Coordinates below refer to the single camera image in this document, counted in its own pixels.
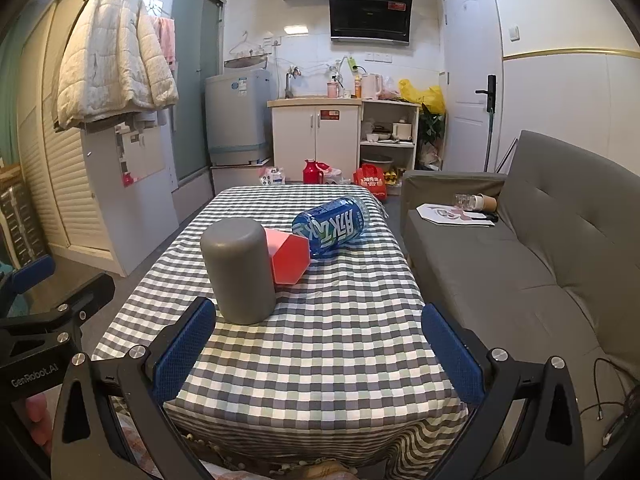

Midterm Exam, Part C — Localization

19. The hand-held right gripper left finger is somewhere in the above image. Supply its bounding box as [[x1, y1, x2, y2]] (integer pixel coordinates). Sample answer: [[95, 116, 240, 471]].
[[50, 296, 217, 480]]

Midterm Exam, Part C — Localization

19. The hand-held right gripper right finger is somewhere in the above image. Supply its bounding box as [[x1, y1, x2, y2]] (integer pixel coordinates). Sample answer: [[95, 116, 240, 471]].
[[421, 303, 587, 480]]

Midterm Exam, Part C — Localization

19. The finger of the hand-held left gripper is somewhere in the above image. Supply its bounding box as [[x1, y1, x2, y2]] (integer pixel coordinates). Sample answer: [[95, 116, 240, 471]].
[[0, 254, 57, 301], [0, 273, 117, 357]]

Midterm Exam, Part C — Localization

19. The grey cup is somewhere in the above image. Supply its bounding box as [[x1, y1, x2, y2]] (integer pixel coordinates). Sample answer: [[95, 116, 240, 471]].
[[200, 217, 279, 326]]

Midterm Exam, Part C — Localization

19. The red hexagonal cup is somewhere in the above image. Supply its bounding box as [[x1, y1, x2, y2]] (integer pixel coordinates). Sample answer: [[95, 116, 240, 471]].
[[262, 227, 311, 287]]

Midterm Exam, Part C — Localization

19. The person's left hand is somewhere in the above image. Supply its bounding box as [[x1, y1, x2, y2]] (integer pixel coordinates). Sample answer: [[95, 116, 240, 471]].
[[26, 393, 55, 462]]

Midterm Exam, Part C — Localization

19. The dark ribbed suitcase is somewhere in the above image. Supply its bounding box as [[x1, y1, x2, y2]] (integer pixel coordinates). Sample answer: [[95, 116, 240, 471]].
[[0, 175, 47, 272]]

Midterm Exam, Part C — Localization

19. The louvred wardrobe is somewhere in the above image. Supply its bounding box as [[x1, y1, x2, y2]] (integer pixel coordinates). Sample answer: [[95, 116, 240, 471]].
[[14, 0, 132, 273]]

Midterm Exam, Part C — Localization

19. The white cabinet with papers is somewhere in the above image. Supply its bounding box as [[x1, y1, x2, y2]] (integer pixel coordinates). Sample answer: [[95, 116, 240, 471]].
[[81, 109, 181, 277]]

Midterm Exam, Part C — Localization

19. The grey sofa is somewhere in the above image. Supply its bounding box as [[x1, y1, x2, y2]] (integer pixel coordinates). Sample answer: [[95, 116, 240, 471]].
[[400, 130, 640, 470]]

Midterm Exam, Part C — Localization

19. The grey checkered tablecloth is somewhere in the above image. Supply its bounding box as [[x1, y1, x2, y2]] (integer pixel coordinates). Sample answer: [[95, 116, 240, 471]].
[[92, 184, 472, 480]]

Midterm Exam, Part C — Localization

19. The white printed paper fan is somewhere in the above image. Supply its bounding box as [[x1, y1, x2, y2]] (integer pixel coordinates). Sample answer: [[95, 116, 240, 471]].
[[415, 203, 497, 228]]

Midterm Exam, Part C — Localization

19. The blue drink bottle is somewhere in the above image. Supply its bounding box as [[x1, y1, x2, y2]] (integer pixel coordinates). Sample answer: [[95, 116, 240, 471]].
[[291, 195, 372, 260]]

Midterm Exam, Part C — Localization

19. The red shopping bag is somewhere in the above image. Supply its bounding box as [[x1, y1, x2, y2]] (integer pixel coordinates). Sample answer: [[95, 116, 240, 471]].
[[352, 163, 389, 200]]

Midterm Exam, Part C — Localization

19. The white open shelf unit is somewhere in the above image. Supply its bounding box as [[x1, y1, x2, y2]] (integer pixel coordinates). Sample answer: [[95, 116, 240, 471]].
[[358, 99, 421, 182]]

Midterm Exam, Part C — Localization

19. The white padded jacket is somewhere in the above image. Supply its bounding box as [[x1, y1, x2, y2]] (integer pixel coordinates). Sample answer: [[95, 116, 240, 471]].
[[53, 0, 180, 132]]

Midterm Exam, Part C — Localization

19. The green plant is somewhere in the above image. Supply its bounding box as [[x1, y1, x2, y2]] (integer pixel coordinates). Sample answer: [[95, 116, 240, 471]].
[[418, 104, 446, 155]]

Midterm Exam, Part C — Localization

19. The frosted glass door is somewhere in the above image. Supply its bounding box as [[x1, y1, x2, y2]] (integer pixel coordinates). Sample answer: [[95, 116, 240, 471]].
[[170, 0, 227, 188]]

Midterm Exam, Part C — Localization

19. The grey washing machine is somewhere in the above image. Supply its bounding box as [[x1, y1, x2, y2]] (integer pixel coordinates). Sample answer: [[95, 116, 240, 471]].
[[203, 66, 275, 167]]

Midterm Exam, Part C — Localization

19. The white sink cabinet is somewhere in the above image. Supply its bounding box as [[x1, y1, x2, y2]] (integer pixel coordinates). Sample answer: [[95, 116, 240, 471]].
[[267, 97, 362, 184]]

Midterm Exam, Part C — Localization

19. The pink cloth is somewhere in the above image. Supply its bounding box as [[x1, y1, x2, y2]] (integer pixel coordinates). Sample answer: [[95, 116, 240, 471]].
[[149, 16, 177, 70]]

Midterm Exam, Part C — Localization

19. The yellow plastic bag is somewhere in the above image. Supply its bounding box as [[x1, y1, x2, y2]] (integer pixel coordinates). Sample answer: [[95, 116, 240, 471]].
[[398, 78, 446, 114]]

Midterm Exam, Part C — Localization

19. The white electric kettle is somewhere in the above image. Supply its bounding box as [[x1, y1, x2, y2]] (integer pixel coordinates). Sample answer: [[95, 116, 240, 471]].
[[360, 73, 384, 101]]

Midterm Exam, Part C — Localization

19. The white door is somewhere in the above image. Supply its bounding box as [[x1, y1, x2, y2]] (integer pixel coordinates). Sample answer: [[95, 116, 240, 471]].
[[442, 0, 502, 172]]

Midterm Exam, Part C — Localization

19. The black range hood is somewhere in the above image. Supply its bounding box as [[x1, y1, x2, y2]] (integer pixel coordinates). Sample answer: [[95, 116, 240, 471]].
[[324, 0, 416, 44]]

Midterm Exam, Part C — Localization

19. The black cable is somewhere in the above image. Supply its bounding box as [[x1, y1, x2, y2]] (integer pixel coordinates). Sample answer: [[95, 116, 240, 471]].
[[579, 357, 640, 450]]

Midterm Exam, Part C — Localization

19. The black door lock handle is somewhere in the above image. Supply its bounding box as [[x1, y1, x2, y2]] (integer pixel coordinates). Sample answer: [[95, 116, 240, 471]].
[[475, 74, 498, 111]]

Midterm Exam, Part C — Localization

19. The wire clothes hanger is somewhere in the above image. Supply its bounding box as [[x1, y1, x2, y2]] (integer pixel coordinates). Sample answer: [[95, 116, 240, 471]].
[[228, 31, 269, 59]]

